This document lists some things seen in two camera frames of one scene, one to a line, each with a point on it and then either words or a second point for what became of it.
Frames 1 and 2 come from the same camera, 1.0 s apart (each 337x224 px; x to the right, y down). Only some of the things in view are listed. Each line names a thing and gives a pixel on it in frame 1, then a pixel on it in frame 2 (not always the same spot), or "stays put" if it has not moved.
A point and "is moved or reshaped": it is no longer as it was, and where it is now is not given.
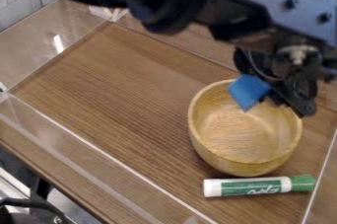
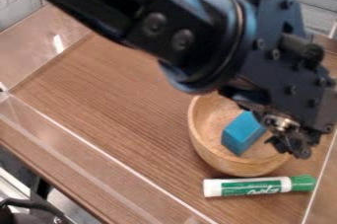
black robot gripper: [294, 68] to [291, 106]
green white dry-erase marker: [237, 186] stays put
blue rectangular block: [247, 89] is moved or reshaped
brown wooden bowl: [237, 142] stays put
